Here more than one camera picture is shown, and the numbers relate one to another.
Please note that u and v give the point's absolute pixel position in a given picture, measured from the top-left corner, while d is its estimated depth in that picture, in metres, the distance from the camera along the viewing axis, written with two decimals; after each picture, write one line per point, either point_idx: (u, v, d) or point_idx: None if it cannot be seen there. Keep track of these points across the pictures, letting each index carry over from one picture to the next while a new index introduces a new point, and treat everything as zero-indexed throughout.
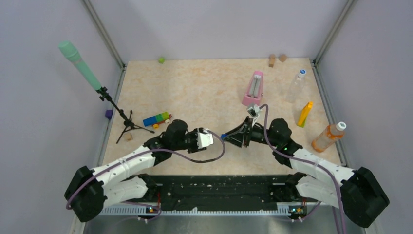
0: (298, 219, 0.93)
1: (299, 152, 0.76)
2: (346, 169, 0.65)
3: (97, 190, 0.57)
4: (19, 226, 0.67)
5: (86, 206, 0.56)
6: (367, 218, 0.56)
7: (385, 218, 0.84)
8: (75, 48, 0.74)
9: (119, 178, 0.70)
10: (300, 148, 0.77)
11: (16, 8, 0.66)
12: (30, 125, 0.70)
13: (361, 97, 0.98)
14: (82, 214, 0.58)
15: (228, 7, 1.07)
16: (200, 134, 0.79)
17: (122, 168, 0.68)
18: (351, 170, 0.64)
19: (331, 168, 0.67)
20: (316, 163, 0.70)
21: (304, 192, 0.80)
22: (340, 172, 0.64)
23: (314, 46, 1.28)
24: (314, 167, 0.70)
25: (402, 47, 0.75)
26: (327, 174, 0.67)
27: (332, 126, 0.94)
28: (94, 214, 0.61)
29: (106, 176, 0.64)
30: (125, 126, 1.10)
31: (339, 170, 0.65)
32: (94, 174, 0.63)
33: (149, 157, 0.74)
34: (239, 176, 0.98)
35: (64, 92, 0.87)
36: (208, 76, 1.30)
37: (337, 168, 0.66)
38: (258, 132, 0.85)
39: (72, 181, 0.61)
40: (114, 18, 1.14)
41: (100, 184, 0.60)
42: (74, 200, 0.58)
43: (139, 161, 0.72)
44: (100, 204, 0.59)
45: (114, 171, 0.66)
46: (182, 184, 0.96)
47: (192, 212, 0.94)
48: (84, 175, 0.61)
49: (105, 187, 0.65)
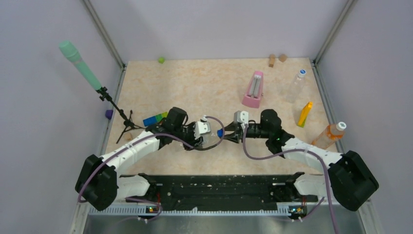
0: (298, 219, 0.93)
1: (291, 142, 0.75)
2: (334, 153, 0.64)
3: (110, 174, 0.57)
4: (19, 227, 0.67)
5: (103, 192, 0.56)
6: (355, 200, 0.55)
7: (385, 218, 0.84)
8: (75, 48, 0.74)
9: (128, 163, 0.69)
10: (291, 138, 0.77)
11: (17, 9, 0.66)
12: (31, 126, 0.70)
13: (361, 97, 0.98)
14: (98, 203, 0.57)
15: (228, 7, 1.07)
16: (198, 121, 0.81)
17: (131, 152, 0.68)
18: (340, 154, 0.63)
19: (321, 154, 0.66)
20: (306, 148, 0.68)
21: (302, 189, 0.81)
22: (328, 157, 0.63)
23: (314, 46, 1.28)
24: (304, 153, 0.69)
25: (401, 47, 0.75)
26: (316, 159, 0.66)
27: (332, 126, 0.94)
28: (109, 202, 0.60)
29: (117, 161, 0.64)
30: (126, 126, 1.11)
31: (328, 155, 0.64)
32: (104, 160, 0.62)
33: (154, 139, 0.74)
34: (239, 176, 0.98)
35: (64, 93, 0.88)
36: (208, 76, 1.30)
37: (326, 153, 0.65)
38: (251, 127, 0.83)
39: (82, 171, 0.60)
40: (114, 18, 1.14)
41: (112, 168, 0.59)
42: (87, 189, 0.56)
43: (145, 144, 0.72)
44: (113, 191, 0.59)
45: (122, 156, 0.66)
46: (182, 184, 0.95)
47: (192, 212, 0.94)
48: (94, 163, 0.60)
49: (118, 172, 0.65)
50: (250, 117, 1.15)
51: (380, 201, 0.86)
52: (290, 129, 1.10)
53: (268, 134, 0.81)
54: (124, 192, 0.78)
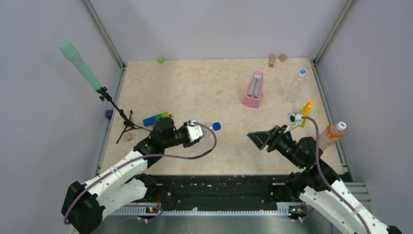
0: (298, 219, 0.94)
1: (336, 186, 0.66)
2: (383, 224, 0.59)
3: (92, 203, 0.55)
4: (19, 227, 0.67)
5: (85, 221, 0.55)
6: None
7: (384, 217, 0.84)
8: (75, 48, 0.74)
9: (114, 187, 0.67)
10: (338, 181, 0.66)
11: (16, 8, 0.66)
12: (31, 125, 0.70)
13: (361, 98, 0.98)
14: (82, 228, 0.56)
15: (228, 7, 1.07)
16: (187, 126, 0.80)
17: (115, 178, 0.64)
18: (388, 227, 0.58)
19: (368, 221, 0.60)
20: (356, 209, 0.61)
21: (309, 202, 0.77)
22: (377, 228, 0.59)
23: (314, 46, 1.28)
24: (351, 213, 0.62)
25: (401, 47, 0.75)
26: (362, 225, 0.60)
27: (332, 126, 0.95)
28: (95, 224, 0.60)
29: (99, 187, 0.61)
30: (125, 126, 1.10)
31: (377, 225, 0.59)
32: (86, 187, 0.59)
33: (140, 161, 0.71)
34: (239, 176, 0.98)
35: (64, 93, 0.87)
36: (208, 76, 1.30)
37: (374, 223, 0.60)
38: (285, 142, 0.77)
39: (65, 197, 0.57)
40: (113, 18, 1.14)
41: (95, 196, 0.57)
42: (72, 214, 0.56)
43: (131, 166, 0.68)
44: (99, 215, 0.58)
45: (106, 181, 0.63)
46: (182, 184, 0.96)
47: (192, 212, 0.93)
48: (77, 190, 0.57)
49: (101, 198, 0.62)
50: (250, 117, 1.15)
51: (378, 201, 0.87)
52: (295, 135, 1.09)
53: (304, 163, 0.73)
54: (120, 201, 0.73)
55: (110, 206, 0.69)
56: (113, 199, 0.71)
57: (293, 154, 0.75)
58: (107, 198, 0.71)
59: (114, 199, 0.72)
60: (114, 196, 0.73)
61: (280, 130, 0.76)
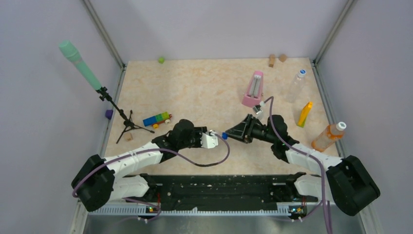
0: (298, 219, 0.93)
1: (296, 146, 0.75)
2: (336, 158, 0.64)
3: (107, 178, 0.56)
4: (19, 227, 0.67)
5: (96, 194, 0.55)
6: (354, 204, 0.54)
7: (386, 217, 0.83)
8: (75, 48, 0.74)
9: (127, 171, 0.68)
10: (297, 143, 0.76)
11: (17, 9, 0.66)
12: (30, 126, 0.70)
13: (361, 97, 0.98)
14: (89, 203, 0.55)
15: (229, 7, 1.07)
16: (206, 135, 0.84)
17: (132, 161, 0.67)
18: (340, 159, 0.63)
19: (322, 158, 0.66)
20: (308, 152, 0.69)
21: (303, 190, 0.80)
22: (329, 160, 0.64)
23: (314, 46, 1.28)
24: (306, 157, 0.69)
25: (402, 46, 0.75)
26: (315, 162, 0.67)
27: (332, 126, 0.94)
28: (100, 204, 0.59)
29: (117, 165, 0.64)
30: (125, 126, 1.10)
31: (329, 159, 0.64)
32: (106, 162, 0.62)
33: (158, 152, 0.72)
34: (239, 176, 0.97)
35: (63, 92, 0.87)
36: (208, 76, 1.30)
37: (327, 157, 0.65)
38: (258, 128, 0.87)
39: (82, 168, 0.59)
40: (113, 18, 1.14)
41: (111, 172, 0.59)
42: (82, 186, 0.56)
43: (148, 155, 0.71)
44: (107, 194, 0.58)
45: (124, 162, 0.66)
46: (182, 184, 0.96)
47: (192, 212, 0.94)
48: (95, 163, 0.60)
49: (116, 176, 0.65)
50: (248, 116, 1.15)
51: (378, 200, 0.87)
52: (265, 113, 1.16)
53: (272, 138, 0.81)
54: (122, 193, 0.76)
55: (117, 191, 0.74)
56: (120, 186, 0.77)
57: (267, 135, 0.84)
58: (116, 184, 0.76)
59: (121, 185, 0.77)
60: (121, 184, 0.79)
61: (252, 116, 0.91)
